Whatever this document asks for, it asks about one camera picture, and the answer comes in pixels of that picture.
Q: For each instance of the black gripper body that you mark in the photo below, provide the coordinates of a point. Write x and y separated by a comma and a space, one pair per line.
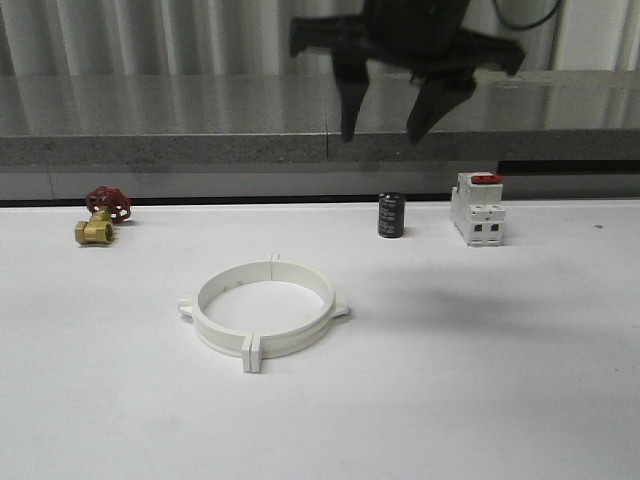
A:
423, 37

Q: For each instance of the grey stone ledge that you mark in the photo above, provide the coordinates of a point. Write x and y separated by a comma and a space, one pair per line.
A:
545, 122

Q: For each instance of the white circuit breaker red switch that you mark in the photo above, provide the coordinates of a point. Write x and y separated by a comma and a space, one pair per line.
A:
476, 208

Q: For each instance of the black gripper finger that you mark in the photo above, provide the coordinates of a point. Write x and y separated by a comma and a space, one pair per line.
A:
436, 98
352, 82

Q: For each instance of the black cylindrical capacitor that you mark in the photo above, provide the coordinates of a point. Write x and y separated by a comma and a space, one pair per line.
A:
391, 215

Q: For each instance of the brass valve red handwheel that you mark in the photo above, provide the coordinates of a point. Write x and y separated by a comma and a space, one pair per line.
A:
108, 207

